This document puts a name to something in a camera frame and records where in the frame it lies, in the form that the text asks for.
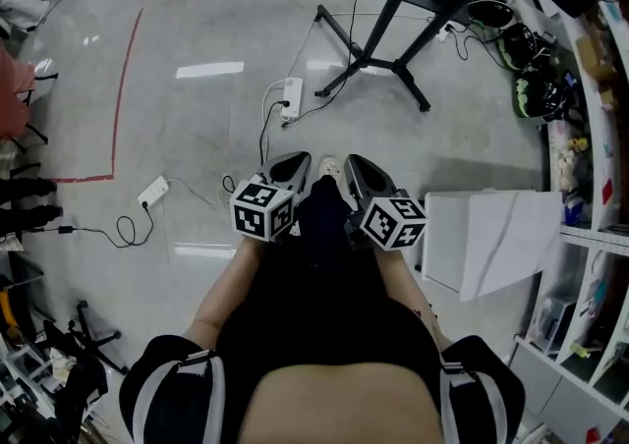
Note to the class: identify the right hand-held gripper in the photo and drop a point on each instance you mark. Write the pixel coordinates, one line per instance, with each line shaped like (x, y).
(393, 226)

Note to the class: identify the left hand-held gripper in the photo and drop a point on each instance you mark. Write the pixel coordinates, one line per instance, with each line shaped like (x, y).
(260, 216)

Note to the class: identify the person's left forearm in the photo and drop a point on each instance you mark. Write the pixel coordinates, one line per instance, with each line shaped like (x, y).
(228, 285)

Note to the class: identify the person's right forearm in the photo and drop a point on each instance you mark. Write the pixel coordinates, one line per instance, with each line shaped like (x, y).
(405, 290)

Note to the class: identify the long white power strip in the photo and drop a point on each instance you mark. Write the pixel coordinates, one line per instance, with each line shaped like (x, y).
(293, 93)

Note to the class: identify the small white power strip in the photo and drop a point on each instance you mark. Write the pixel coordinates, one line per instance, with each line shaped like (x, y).
(154, 190)

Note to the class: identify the person's black trousers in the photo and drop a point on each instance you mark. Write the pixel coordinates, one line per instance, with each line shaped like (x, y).
(324, 294)

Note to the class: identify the black wheeled TV stand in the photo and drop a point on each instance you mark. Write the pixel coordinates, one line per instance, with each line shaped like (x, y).
(395, 5)

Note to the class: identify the black green helmet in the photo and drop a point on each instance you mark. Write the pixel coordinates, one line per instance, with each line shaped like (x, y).
(518, 44)
(540, 98)

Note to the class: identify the black white helmet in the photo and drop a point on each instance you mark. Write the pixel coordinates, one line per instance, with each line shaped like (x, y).
(491, 15)

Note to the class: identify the blue box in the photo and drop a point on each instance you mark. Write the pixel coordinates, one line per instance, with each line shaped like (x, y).
(572, 211)

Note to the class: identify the red floor tape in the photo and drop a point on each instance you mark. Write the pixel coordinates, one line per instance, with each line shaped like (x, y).
(83, 179)

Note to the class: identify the yellow toy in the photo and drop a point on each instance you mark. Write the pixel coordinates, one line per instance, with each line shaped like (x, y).
(578, 143)

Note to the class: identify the person's chest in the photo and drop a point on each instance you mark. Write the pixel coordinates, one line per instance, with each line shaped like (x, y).
(344, 407)

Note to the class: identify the white shelving unit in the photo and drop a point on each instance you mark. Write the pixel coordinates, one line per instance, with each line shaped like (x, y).
(589, 238)

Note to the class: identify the person's black shirt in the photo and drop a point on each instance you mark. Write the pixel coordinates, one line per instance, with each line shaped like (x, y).
(157, 358)

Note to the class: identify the clear plastic container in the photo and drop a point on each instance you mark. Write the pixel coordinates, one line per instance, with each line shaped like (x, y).
(553, 324)

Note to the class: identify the red card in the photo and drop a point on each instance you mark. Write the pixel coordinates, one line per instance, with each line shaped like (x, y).
(608, 191)

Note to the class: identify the brown cardboard box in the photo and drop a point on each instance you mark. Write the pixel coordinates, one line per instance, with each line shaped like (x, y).
(592, 59)

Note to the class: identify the black office chair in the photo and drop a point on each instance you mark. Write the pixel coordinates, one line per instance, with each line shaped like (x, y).
(83, 383)

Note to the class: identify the black metal chair frame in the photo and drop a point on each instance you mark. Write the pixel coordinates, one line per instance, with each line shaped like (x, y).
(41, 137)

